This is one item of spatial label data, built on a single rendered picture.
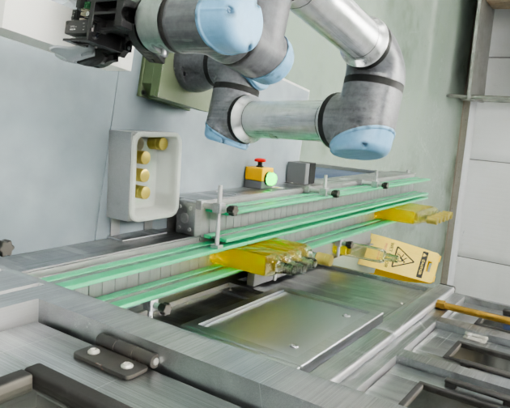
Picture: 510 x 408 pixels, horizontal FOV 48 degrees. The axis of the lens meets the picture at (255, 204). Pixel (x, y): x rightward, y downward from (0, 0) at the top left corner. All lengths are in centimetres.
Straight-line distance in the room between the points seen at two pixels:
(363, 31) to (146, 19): 41
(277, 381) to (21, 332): 23
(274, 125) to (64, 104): 48
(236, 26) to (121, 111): 85
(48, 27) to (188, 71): 65
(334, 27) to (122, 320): 63
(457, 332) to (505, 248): 565
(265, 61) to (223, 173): 109
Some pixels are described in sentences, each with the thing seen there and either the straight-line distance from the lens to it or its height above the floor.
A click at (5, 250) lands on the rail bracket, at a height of 101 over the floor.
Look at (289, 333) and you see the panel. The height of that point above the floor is 120.
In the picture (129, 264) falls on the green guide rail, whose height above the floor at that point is 92.
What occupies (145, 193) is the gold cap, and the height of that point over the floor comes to 81.
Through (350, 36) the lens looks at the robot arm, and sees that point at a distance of 100.
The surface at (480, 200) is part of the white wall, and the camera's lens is 735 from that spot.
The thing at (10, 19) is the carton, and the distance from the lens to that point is 88.
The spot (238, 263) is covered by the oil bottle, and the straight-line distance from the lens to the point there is 157.
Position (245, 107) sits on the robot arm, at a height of 107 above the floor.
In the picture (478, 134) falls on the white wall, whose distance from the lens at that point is 733.
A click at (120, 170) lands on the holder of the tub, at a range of 145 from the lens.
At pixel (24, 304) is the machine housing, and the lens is 53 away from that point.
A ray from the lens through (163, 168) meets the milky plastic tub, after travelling 156.
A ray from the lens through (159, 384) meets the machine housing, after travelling 42.
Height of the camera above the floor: 185
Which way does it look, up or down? 33 degrees down
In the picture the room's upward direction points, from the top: 100 degrees clockwise
